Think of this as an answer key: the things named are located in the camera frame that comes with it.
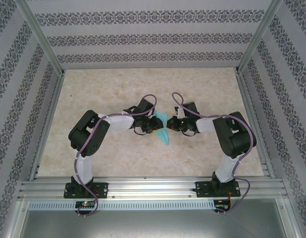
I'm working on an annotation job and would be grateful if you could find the light blue paper sheet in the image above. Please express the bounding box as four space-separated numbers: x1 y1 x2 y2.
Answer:
153 111 170 146

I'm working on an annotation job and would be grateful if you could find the slotted grey cable duct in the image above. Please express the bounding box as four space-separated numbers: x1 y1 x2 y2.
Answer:
28 200 215 211

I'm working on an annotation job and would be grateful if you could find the grey sheet metal tray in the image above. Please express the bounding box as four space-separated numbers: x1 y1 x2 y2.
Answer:
13 199 302 238

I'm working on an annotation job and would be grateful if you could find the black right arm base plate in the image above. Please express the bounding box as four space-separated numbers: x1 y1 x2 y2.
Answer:
195 180 241 198

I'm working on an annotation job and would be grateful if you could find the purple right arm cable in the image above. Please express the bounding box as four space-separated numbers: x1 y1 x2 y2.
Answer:
171 92 257 216

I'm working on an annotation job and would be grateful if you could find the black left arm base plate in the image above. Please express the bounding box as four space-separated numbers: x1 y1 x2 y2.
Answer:
64 182 109 199

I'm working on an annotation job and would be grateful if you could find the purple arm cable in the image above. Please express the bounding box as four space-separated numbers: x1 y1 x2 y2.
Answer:
171 92 257 216
73 94 158 219

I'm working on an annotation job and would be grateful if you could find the aluminium frame post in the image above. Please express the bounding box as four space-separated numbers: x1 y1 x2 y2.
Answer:
20 0 66 75
234 0 285 75

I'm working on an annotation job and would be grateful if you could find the circuit board with green light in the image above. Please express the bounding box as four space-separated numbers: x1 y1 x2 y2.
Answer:
75 201 96 208

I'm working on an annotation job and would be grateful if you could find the wide aluminium base rail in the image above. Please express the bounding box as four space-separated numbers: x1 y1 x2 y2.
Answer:
18 176 289 200

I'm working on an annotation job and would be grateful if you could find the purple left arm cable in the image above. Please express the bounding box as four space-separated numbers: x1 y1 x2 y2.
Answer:
73 94 158 219

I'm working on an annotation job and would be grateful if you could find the aluminium table edge rail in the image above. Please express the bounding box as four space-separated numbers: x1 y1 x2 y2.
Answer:
28 70 67 181
236 71 276 178

